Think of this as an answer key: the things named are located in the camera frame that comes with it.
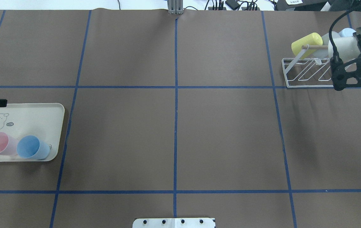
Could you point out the light blue plastic cup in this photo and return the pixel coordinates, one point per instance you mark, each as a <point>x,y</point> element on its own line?
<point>347,32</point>

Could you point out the grey plastic cup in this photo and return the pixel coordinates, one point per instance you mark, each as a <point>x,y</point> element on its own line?
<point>326,38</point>

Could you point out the aluminium frame post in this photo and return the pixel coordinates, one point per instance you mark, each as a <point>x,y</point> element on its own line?
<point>175,7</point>

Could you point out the cream plastic tray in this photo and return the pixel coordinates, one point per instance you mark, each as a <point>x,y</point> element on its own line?
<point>43,120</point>

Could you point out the white wire cup rack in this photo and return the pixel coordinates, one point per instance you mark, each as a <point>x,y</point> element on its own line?
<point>309,72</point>

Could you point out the pale green plastic cup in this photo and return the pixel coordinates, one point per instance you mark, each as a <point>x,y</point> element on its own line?
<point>347,48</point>

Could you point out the pink plastic cup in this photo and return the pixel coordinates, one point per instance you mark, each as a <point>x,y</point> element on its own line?
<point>8,145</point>

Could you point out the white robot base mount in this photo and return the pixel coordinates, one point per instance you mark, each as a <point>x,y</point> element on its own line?
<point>174,223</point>

